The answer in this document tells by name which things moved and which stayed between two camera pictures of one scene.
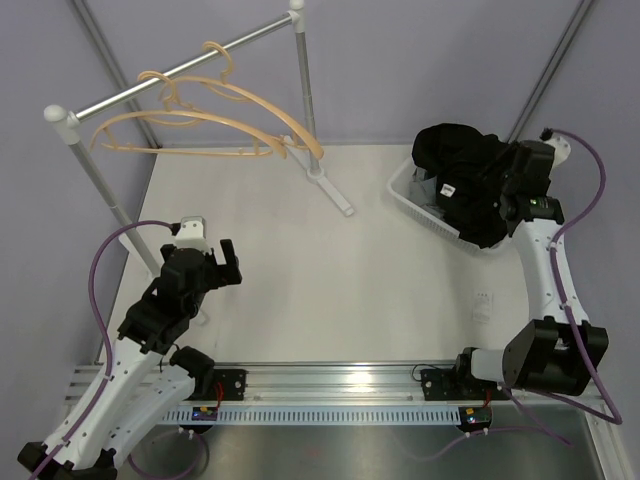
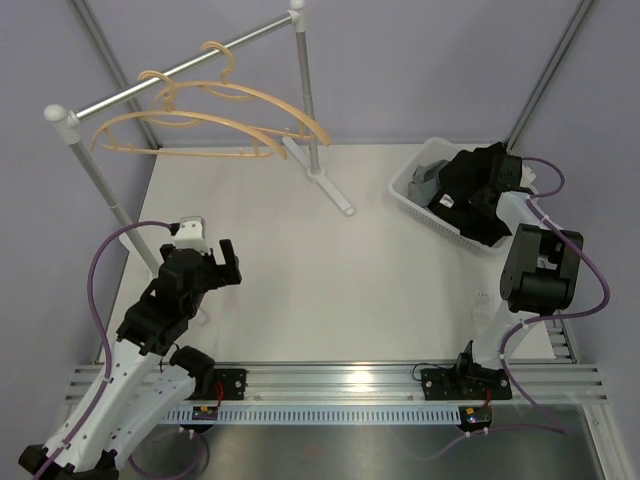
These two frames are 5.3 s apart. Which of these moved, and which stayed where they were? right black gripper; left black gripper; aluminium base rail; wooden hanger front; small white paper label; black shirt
Moved: wooden hanger front; right black gripper; black shirt
Stayed: aluminium base rail; left black gripper; small white paper label
